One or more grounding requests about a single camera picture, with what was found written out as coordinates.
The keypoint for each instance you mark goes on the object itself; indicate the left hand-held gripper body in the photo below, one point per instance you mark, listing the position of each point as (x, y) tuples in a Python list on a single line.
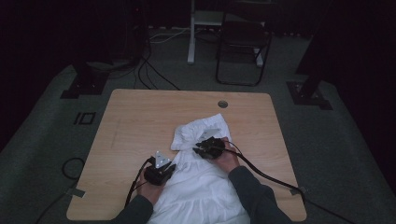
[(157, 174)]

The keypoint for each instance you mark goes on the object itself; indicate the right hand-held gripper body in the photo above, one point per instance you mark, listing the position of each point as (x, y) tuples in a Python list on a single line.
[(211, 147)]

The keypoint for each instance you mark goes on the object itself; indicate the white pleated skirt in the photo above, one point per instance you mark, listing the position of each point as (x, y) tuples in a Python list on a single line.
[(199, 193)]

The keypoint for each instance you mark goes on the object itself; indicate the person's left hand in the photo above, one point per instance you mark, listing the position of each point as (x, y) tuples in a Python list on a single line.
[(151, 193)]

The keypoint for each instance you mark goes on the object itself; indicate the person's right hand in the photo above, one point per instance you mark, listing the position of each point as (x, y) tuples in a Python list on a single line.
[(229, 158)]

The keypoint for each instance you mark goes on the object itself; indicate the round table grommet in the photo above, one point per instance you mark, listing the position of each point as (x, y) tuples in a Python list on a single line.
[(223, 104)]

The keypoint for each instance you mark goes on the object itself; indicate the grey tape piece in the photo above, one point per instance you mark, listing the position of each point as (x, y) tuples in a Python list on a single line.
[(299, 190), (76, 192)]

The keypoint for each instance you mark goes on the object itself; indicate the black stand base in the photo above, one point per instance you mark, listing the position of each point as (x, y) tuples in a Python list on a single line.
[(308, 95), (84, 85)]

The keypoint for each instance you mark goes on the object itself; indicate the black folding chair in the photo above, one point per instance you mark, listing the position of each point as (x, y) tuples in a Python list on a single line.
[(243, 37)]

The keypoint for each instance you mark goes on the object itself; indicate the dark equipment tower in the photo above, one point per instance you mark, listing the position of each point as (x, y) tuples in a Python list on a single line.
[(137, 31)]

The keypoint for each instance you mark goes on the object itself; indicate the white desk frame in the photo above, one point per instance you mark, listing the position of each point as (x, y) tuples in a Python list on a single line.
[(191, 37)]

